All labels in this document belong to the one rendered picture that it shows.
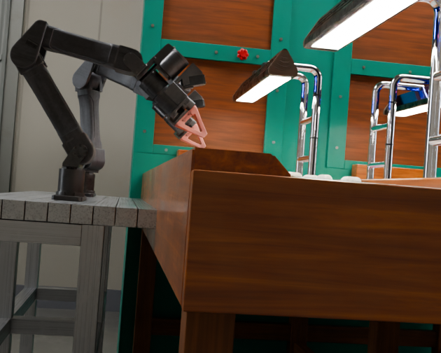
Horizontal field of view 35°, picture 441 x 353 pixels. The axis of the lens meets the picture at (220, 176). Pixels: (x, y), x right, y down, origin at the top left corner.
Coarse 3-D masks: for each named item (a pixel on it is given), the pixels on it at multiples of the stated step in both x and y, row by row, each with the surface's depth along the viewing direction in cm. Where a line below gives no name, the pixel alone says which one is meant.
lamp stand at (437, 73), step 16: (432, 0) 130; (432, 48) 131; (432, 64) 131; (432, 80) 130; (432, 96) 130; (432, 112) 130; (432, 128) 130; (432, 144) 129; (432, 160) 130; (432, 176) 130
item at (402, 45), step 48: (144, 0) 289; (192, 0) 264; (240, 0) 267; (288, 0) 268; (336, 0) 272; (144, 48) 260; (192, 48) 263; (240, 48) 265; (288, 48) 268; (384, 48) 275; (288, 96) 269; (336, 96) 270; (384, 96) 274; (144, 144) 260; (240, 144) 266; (288, 144) 268; (336, 144) 270; (384, 144) 274
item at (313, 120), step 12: (252, 72) 226; (312, 72) 212; (300, 108) 227; (312, 108) 212; (300, 120) 226; (312, 120) 211; (300, 132) 226; (312, 132) 211; (300, 144) 226; (312, 144) 211; (300, 156) 224; (312, 156) 211; (300, 168) 226; (312, 168) 210
